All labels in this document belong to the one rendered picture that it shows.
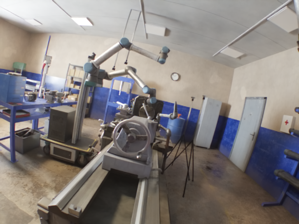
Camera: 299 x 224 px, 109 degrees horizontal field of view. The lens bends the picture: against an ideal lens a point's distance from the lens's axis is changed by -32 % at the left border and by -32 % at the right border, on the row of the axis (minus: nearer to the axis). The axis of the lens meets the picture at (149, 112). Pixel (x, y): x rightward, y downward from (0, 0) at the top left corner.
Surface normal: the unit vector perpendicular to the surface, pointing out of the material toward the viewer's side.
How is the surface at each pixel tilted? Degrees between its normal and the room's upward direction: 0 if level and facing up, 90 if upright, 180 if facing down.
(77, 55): 90
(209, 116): 90
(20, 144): 90
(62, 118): 90
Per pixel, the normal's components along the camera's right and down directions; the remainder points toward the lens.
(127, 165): -0.04, 0.08
